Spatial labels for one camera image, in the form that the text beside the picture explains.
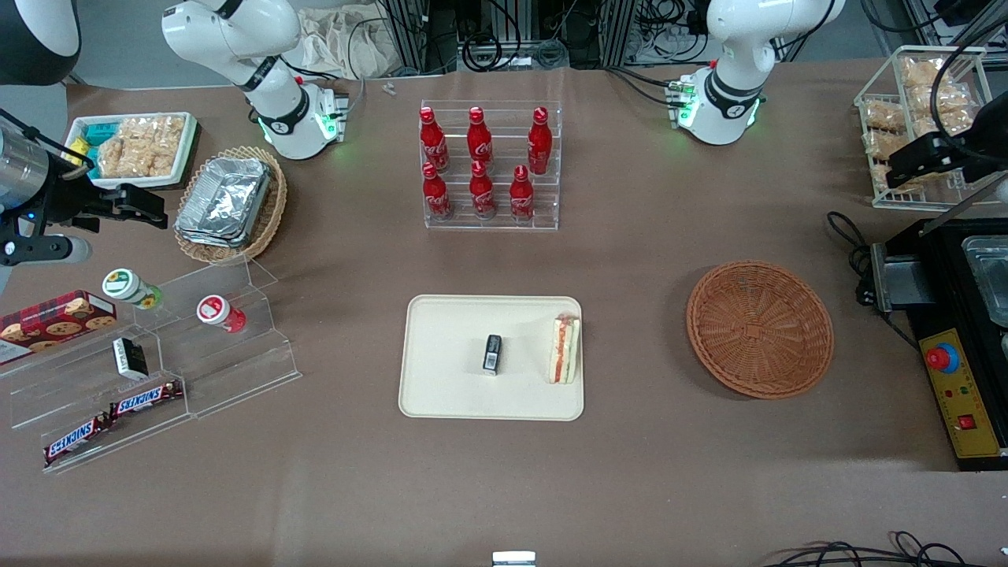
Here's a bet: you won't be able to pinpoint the light oval wicker basket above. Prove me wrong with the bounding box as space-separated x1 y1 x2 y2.
173 146 288 265

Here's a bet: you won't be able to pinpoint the beige crumpled cloth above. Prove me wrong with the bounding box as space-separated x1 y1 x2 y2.
298 6 404 80

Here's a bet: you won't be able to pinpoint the green sunflower lid cup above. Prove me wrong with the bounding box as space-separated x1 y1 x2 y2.
102 269 164 309

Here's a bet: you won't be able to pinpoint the white wire basket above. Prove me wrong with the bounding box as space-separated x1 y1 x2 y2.
854 45 991 211

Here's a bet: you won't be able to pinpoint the white rectangular snack bin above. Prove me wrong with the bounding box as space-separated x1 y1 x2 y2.
63 113 198 188

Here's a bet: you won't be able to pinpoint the brown round wicker basket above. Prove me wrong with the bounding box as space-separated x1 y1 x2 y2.
687 261 834 400

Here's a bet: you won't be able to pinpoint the clear acrylic bottle rack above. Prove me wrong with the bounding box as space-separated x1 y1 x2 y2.
420 101 561 231

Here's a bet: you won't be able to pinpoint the black floor cable bundle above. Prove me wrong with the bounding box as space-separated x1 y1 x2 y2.
756 531 1008 567

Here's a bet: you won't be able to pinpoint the silver wrist adapter cylinder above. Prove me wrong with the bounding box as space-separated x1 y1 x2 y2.
0 118 53 215

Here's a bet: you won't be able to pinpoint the red lid strawberry cup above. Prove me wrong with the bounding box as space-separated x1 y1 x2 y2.
196 295 246 333

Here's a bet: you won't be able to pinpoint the red cola bottle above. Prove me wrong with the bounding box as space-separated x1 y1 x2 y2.
469 160 497 221
422 162 453 221
527 107 554 176
509 165 536 222
467 106 494 165
420 107 450 172

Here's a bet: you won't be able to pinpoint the clear rice cracker pack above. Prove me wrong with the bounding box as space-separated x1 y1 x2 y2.
900 57 965 91
862 101 906 133
98 130 131 179
122 118 158 178
865 132 906 170
150 117 187 176
910 85 973 133

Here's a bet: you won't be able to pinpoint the stacked aluminium foil containers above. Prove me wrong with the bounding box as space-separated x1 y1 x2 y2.
175 156 272 249

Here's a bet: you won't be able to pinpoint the metal frame equipment rack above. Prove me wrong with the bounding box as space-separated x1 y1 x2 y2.
378 0 710 73

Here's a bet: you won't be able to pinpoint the Snickers chocolate bar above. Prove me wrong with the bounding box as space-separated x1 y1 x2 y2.
43 415 111 467
108 380 183 418

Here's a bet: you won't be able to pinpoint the black sandwich press appliance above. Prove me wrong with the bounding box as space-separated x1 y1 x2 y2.
869 217 1008 473

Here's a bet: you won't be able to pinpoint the cream plastic serving tray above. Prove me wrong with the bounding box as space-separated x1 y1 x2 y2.
398 295 584 421

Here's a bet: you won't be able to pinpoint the black appliance power cable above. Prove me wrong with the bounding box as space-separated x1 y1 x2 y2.
826 210 876 308

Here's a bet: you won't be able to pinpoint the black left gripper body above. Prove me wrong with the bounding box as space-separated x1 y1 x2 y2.
954 89 1008 172

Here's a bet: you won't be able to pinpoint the triangle sandwich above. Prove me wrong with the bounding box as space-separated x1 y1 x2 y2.
549 313 581 385

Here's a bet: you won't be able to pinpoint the clear acrylic tiered shelf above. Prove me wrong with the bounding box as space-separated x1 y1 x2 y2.
0 258 302 473

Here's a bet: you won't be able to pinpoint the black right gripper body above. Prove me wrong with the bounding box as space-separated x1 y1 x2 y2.
0 180 119 237

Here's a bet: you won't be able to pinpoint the silver wrist camera bar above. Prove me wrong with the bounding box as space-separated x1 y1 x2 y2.
0 235 92 266

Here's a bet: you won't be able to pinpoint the red tartan cookie box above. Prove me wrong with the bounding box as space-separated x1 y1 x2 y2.
0 291 117 365

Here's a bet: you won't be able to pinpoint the small black white snack box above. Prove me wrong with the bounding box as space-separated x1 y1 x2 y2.
113 337 149 380

